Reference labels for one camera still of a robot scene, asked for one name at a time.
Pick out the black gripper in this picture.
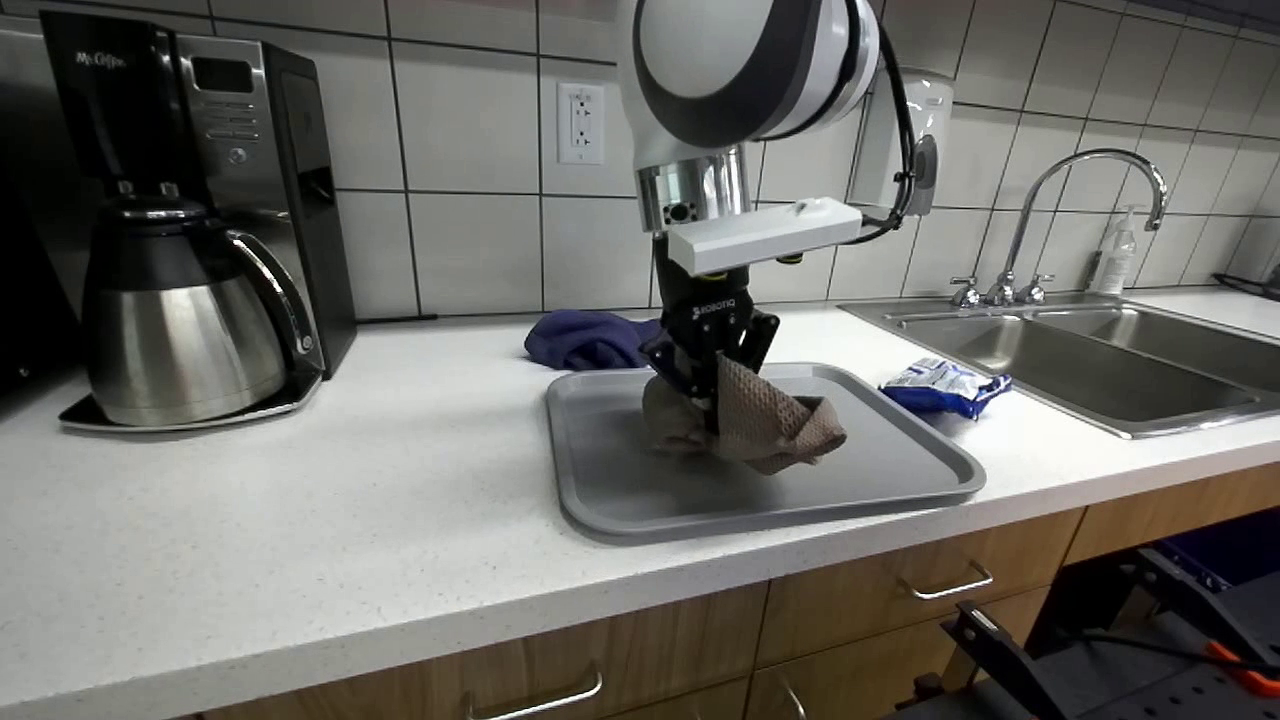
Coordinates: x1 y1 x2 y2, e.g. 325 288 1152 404
649 259 782 434

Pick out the brown towel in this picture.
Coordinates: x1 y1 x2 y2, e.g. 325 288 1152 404
640 352 852 481

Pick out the navy blue towel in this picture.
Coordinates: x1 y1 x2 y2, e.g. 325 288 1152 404
518 308 668 376

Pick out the grey plastic tray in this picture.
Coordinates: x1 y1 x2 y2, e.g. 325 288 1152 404
540 361 986 543

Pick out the blue white snack packet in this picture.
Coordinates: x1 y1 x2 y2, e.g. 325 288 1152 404
876 352 1017 426

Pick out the wooden base cabinet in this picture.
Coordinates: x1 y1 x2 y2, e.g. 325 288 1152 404
196 460 1280 720

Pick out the stainless steel sink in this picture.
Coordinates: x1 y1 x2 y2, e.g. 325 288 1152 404
838 291 1280 445

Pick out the chrome sink faucet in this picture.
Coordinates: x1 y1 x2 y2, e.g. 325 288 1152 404
947 144 1170 312

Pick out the small clear soap bottle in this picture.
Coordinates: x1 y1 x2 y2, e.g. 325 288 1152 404
1084 214 1140 300

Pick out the black stand with orange part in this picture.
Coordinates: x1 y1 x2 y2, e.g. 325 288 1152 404
916 543 1280 720

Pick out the black coffee maker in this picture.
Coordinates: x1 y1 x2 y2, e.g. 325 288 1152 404
37 8 360 437

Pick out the steel coffee carafe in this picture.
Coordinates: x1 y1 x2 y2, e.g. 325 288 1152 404
81 200 329 434

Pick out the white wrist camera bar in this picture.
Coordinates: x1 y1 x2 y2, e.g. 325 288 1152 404
660 197 866 279

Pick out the white wall outlet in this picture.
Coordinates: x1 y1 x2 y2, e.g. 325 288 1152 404
556 79 612 170

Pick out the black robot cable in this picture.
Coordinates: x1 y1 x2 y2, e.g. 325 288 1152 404
871 16 940 241

